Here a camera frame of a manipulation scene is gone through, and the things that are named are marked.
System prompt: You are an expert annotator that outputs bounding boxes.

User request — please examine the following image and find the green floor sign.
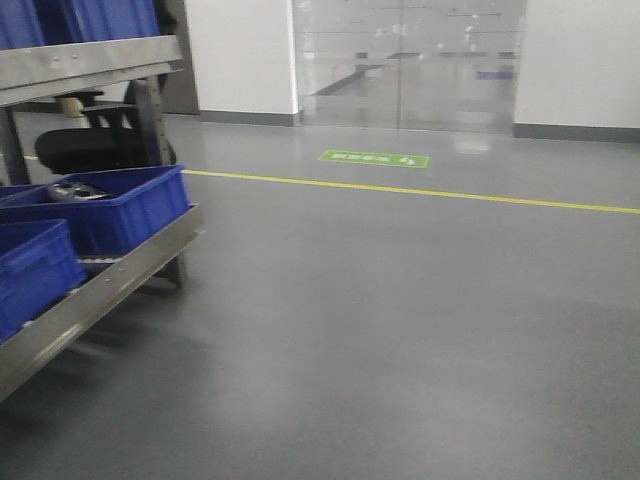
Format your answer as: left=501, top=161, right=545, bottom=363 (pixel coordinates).
left=318, top=150, right=430, bottom=169

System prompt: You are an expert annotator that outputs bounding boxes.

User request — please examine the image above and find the steel flow rack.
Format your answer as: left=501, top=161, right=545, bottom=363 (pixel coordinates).
left=1, top=36, right=202, bottom=396

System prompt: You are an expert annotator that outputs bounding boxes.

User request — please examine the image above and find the blue crate with parts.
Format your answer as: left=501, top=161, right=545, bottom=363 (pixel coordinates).
left=1, top=165, right=190, bottom=256

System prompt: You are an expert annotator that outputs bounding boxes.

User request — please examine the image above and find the metal part in crate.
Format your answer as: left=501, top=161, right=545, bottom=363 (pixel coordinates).
left=46, top=182, right=113, bottom=202

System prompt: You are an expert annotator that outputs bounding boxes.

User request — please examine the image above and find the blue crates upper shelf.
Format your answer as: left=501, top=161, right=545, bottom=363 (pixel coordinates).
left=1, top=0, right=160, bottom=50

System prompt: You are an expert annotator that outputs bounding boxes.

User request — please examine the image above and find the black office chair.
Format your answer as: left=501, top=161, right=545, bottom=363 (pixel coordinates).
left=34, top=81, right=163, bottom=175

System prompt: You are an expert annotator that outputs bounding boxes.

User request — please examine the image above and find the glass door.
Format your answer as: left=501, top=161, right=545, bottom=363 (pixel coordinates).
left=292, top=0, right=526, bottom=134

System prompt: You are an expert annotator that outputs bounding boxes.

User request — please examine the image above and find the blue crate front left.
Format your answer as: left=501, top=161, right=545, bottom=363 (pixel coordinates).
left=1, top=220, right=87, bottom=341

